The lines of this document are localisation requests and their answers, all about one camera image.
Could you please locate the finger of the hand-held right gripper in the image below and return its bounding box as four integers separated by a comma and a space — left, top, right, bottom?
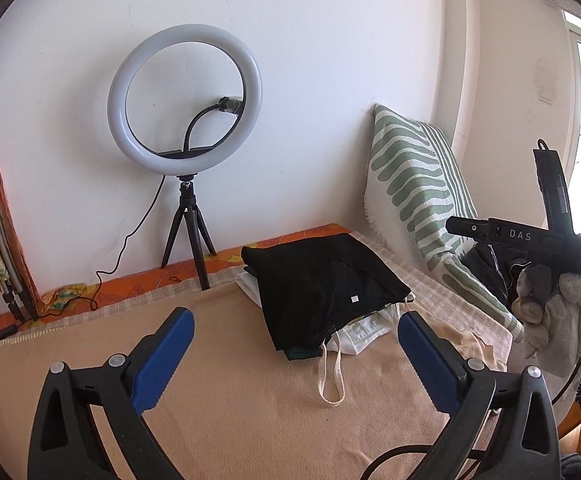
445, 216, 491, 242

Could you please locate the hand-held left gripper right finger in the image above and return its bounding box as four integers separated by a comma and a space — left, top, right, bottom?
397, 310, 561, 480

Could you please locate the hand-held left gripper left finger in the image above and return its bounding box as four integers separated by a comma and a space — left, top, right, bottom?
27, 306, 196, 480

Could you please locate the dark cloth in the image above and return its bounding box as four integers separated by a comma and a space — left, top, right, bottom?
461, 242, 531, 311

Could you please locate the black garment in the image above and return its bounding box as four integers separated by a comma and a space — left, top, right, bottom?
240, 233, 412, 352

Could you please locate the person's right hand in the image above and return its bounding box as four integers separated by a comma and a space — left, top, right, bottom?
513, 262, 581, 379

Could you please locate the checked woven cloth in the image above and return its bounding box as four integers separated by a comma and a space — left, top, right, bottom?
0, 230, 511, 356

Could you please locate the white garment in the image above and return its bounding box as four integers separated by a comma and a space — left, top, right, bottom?
235, 271, 406, 407

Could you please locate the green striped pillow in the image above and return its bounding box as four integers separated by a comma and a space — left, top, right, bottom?
363, 104, 526, 346

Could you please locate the beige blanket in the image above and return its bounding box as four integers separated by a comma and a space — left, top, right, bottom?
0, 280, 509, 480

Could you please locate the teal garment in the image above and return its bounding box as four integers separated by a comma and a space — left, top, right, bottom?
284, 346, 324, 362

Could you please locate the black mini tripod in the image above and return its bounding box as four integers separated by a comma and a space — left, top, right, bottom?
160, 174, 218, 292

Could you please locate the floral scarf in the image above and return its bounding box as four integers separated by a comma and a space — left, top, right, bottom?
0, 152, 102, 318

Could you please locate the peach strap top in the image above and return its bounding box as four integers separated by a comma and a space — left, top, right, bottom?
433, 320, 509, 373

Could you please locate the black ring light cable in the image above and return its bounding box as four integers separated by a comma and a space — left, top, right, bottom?
0, 175, 167, 336

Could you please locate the white ring light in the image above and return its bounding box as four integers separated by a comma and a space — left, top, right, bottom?
108, 23, 262, 177

